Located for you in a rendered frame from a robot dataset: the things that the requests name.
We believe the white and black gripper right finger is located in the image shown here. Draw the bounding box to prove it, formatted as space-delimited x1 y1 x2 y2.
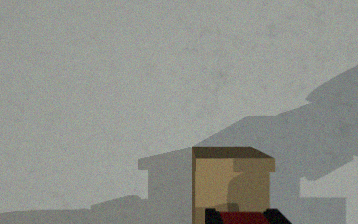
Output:
263 209 292 224

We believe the red cube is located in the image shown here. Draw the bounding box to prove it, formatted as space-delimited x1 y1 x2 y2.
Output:
219 212 270 224

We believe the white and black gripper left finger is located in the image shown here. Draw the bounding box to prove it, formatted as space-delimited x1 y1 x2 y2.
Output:
205 209 224 224

